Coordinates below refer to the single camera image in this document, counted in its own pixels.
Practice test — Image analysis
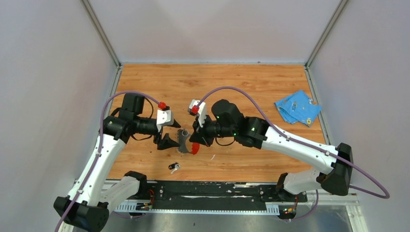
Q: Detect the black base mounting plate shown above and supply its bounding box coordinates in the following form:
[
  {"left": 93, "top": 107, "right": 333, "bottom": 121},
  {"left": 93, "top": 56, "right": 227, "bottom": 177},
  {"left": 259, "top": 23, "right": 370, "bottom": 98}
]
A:
[{"left": 144, "top": 180, "right": 308, "bottom": 211}]

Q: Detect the blue patterned cloth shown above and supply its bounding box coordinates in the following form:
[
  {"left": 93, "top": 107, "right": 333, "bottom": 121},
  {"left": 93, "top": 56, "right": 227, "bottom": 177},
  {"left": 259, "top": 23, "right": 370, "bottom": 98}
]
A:
[{"left": 275, "top": 90, "right": 322, "bottom": 127}]

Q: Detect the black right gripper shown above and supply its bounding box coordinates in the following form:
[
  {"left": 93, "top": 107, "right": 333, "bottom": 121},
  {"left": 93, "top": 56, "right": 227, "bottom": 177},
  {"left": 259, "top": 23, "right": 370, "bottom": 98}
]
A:
[{"left": 189, "top": 113, "right": 236, "bottom": 148}]

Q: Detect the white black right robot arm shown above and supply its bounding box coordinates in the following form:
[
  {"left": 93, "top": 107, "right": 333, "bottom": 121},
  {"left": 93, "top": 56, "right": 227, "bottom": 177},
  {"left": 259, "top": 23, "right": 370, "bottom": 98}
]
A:
[{"left": 188, "top": 99, "right": 352, "bottom": 202}]

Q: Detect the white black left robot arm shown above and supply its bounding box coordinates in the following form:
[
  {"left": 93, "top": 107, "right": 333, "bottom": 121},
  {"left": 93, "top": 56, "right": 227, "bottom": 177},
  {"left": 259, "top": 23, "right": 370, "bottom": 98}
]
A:
[{"left": 54, "top": 91, "right": 181, "bottom": 232}]

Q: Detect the keyring holder with red handle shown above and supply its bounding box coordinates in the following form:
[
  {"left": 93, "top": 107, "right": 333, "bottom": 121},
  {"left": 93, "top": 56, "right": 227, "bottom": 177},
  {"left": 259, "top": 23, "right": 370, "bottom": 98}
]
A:
[{"left": 176, "top": 129, "right": 199, "bottom": 156}]

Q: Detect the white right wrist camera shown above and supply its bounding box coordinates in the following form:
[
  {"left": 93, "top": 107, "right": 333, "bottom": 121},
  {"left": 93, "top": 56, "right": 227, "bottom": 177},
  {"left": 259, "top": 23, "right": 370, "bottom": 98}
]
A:
[{"left": 188, "top": 99, "right": 207, "bottom": 128}]

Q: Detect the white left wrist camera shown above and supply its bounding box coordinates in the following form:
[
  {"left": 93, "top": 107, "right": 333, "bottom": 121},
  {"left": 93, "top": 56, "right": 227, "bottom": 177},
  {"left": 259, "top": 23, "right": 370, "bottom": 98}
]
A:
[{"left": 156, "top": 110, "right": 174, "bottom": 127}]

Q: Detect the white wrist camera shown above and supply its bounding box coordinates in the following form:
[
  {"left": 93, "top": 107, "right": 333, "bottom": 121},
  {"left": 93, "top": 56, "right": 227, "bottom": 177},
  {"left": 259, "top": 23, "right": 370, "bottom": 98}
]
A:
[
  {"left": 156, "top": 110, "right": 174, "bottom": 127},
  {"left": 188, "top": 99, "right": 207, "bottom": 128}
]

